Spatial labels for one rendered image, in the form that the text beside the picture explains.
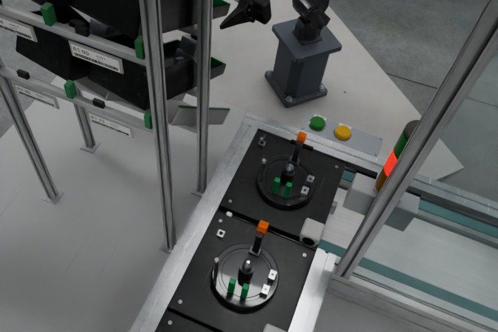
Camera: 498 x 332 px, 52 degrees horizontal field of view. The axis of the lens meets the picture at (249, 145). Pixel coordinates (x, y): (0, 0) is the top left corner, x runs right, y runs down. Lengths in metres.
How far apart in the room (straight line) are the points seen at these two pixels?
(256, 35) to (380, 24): 1.67
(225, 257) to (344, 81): 0.76
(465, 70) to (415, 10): 2.83
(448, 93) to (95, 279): 0.87
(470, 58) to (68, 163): 1.05
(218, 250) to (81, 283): 0.32
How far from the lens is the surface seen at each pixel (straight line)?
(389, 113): 1.58
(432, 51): 3.23
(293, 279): 1.11
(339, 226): 1.25
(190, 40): 1.07
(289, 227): 1.16
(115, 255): 1.25
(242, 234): 1.14
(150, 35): 0.70
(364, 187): 0.92
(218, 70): 1.09
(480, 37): 0.62
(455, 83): 0.66
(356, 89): 1.61
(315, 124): 1.34
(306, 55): 1.37
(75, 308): 1.22
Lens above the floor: 1.99
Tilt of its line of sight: 53 degrees down
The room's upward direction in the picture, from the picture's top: 8 degrees clockwise
